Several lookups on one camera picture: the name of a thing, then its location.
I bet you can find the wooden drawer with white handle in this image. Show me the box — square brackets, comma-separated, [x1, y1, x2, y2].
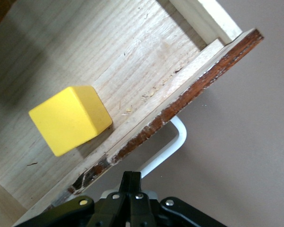
[0, 0, 265, 227]

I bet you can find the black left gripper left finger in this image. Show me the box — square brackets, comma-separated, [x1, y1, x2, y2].
[14, 171, 133, 227]

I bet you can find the yellow wooden cube block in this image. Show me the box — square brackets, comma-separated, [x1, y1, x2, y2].
[28, 85, 113, 157]

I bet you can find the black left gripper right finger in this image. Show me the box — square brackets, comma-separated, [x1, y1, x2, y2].
[132, 171, 228, 227]

